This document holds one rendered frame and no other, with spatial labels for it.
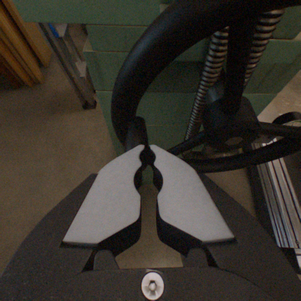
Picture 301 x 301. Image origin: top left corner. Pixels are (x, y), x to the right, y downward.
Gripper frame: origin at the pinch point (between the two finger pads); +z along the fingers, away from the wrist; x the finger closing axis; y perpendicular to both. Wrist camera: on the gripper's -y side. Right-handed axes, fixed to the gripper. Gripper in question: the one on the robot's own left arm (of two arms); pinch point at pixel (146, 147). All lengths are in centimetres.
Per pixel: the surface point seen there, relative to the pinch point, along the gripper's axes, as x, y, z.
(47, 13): -14.8, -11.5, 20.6
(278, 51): 16.8, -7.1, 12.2
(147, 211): 2, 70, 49
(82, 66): -44, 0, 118
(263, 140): 37, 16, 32
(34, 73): -91, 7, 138
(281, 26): 15.1, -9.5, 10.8
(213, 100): 8.9, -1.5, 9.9
